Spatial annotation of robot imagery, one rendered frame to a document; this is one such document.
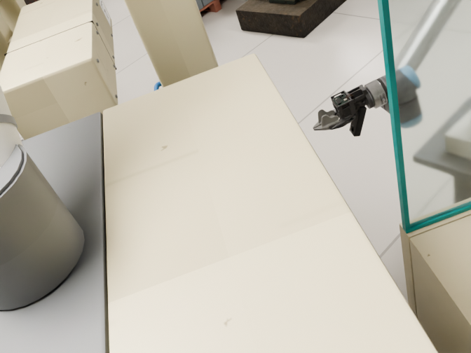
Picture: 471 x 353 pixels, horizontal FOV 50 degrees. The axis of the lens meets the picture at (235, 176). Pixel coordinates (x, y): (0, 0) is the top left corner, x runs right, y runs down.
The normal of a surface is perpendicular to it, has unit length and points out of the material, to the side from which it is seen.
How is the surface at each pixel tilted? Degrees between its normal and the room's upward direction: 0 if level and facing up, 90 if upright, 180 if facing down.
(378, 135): 0
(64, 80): 90
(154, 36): 90
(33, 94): 90
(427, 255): 0
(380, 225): 0
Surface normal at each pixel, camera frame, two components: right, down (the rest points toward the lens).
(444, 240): -0.28, -0.72
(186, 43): 0.22, 0.59
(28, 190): 0.95, -0.10
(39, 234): 0.87, 0.08
